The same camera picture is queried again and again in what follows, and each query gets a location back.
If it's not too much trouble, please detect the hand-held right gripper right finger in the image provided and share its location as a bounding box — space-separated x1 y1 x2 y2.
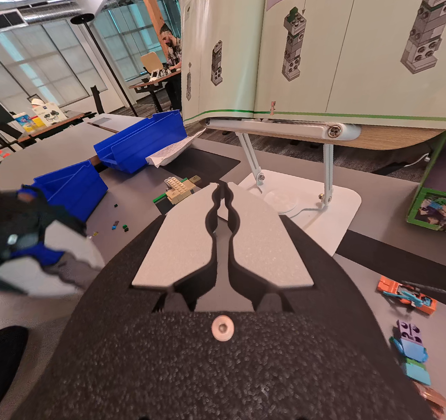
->
226 182 315 290

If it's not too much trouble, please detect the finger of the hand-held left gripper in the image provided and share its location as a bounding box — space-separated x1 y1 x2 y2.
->
0 256 86 298
43 220 106 272

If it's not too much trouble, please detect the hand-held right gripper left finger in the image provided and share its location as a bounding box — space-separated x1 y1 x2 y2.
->
132 182 221 290

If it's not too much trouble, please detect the instruction booklet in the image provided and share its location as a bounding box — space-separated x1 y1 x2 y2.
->
180 0 446 130

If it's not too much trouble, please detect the grey desk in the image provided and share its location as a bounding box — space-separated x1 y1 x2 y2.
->
0 114 446 420

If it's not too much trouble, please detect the white book stand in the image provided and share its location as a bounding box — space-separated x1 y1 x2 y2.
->
200 115 438 257

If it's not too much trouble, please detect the group of tiny loose pieces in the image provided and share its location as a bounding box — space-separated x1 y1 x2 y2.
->
92 202 131 237

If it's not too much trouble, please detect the blue plastic storage bin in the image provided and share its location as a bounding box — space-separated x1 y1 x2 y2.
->
93 109 189 174
10 160 109 268

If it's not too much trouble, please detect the toy brick building model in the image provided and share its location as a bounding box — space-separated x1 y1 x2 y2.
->
152 176 203 215

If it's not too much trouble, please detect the white crumpled paper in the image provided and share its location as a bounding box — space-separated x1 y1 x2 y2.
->
146 129 207 168

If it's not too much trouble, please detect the brown side table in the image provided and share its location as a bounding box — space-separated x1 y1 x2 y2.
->
16 111 87 143

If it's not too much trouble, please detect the white printed box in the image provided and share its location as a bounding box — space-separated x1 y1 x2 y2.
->
32 102 67 127

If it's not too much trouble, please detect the orange blue toy figure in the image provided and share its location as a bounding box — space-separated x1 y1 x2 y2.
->
377 277 438 315

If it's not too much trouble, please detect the large glass window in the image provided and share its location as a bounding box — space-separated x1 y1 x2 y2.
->
0 0 182 114

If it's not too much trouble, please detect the green toy set box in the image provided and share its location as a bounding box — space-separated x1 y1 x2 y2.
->
406 136 446 232

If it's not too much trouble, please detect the brown office table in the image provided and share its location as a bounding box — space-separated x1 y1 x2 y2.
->
128 68 182 113

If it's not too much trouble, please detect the purple headed blue toy figure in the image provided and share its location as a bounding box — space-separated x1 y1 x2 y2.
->
389 320 432 386

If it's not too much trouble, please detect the light wooden chair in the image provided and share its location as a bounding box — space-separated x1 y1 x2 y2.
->
140 52 164 77

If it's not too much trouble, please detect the black floor lamp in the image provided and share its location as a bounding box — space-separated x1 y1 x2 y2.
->
70 13 139 118

